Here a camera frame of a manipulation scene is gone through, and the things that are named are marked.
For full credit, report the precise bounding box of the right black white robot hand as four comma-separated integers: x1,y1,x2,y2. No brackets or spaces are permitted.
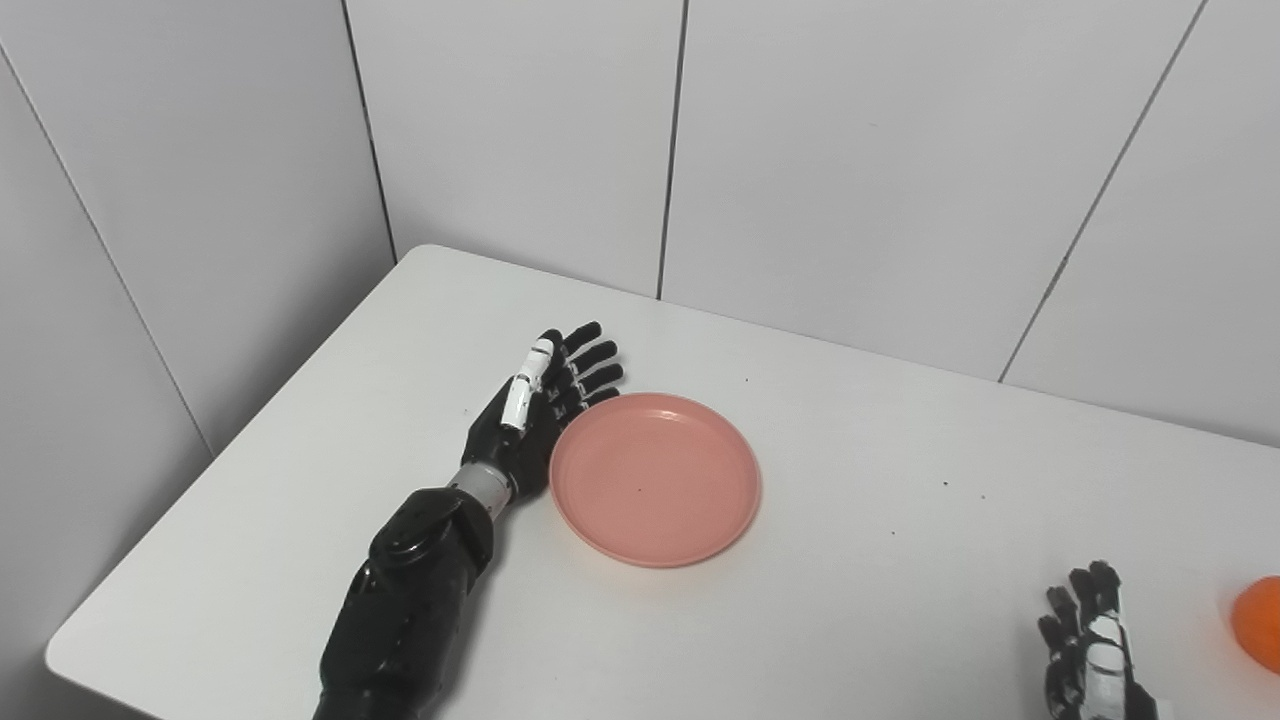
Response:
1036,560,1176,720

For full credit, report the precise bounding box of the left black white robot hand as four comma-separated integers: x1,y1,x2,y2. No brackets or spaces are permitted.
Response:
462,321,626,504

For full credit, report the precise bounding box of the pink round plate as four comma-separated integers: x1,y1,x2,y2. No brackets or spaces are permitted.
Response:
548,392,763,569

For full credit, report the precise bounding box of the orange fruit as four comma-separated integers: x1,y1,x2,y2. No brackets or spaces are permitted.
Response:
1230,576,1280,675

